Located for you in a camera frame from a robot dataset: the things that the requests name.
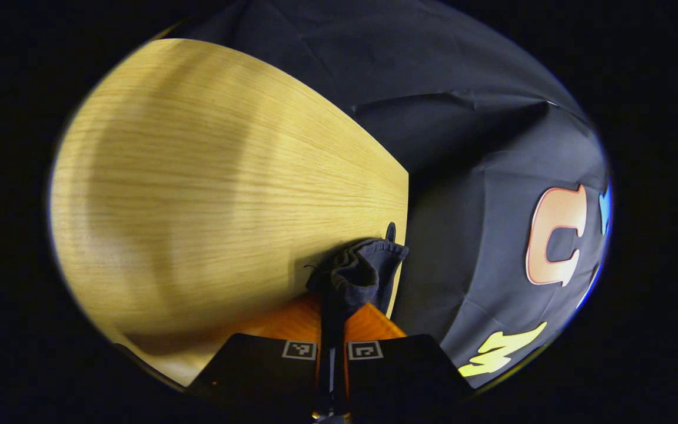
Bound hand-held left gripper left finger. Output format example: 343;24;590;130
189;293;333;420

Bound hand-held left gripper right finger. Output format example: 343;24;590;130
337;302;474;419

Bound dark grey jeans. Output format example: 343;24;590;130
305;237;409;323

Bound black backdrop cloth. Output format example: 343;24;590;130
162;0;611;389

